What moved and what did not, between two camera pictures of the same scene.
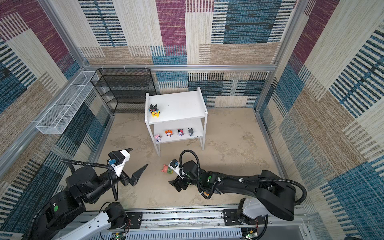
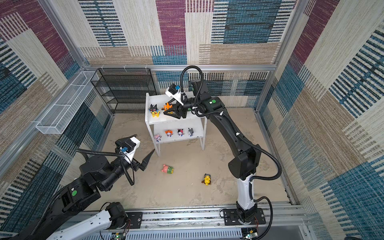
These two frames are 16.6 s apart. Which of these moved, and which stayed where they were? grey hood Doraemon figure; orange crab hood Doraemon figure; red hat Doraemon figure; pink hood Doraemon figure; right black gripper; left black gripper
Moved: right black gripper; left black gripper
Stayed: grey hood Doraemon figure; pink hood Doraemon figure; red hat Doraemon figure; orange crab hood Doraemon figure
